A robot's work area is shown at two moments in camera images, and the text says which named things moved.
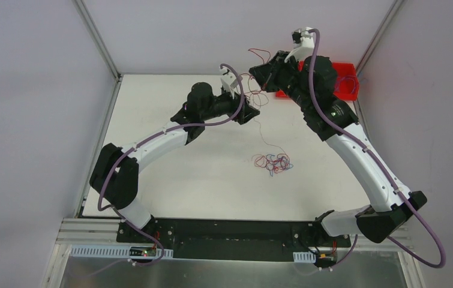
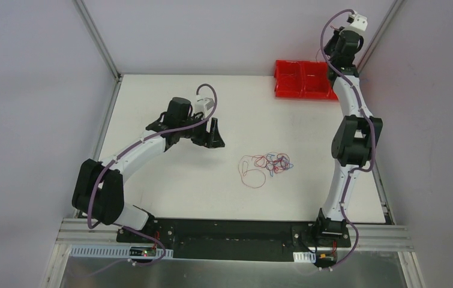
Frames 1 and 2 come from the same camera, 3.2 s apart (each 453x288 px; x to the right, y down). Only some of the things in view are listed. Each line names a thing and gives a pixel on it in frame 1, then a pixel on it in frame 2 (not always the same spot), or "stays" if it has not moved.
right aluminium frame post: (395, 6) stays
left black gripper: (240, 110) -> (203, 135)
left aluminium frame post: (97, 38) stays
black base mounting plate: (233, 239) stays
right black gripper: (271, 72) -> (333, 72)
